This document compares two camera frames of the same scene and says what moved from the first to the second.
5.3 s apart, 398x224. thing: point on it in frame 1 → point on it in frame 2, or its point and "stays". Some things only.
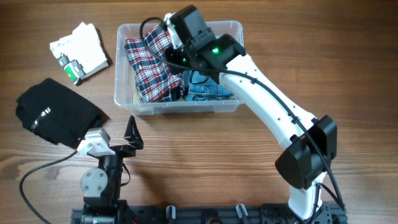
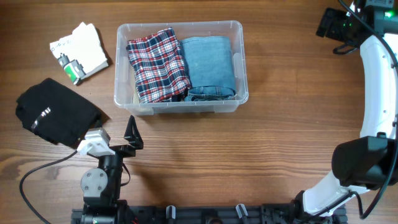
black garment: x=50 y=108 stays
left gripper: x=135 y=140 stays
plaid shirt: x=157 y=81 stays
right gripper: x=171 y=55 → x=330 y=23
